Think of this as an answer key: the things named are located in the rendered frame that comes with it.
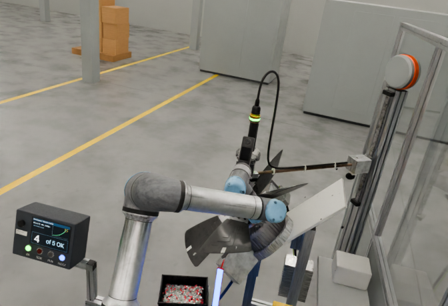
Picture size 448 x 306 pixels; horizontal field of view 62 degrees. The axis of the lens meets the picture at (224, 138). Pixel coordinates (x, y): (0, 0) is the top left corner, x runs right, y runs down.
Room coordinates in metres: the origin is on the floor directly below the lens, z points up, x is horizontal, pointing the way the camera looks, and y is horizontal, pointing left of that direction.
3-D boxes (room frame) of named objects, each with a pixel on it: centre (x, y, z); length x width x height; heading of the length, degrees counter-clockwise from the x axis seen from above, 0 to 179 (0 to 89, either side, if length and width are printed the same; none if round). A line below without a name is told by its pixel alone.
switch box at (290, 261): (1.58, -0.49, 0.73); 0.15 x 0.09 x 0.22; 79
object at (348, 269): (1.50, -0.72, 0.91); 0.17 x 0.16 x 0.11; 79
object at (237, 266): (1.37, -0.13, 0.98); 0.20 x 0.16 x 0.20; 79
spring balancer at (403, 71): (1.72, -0.77, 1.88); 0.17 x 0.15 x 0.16; 169
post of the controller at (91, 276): (1.17, 0.47, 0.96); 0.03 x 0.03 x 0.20; 79
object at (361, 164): (1.68, -0.68, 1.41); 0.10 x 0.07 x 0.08; 114
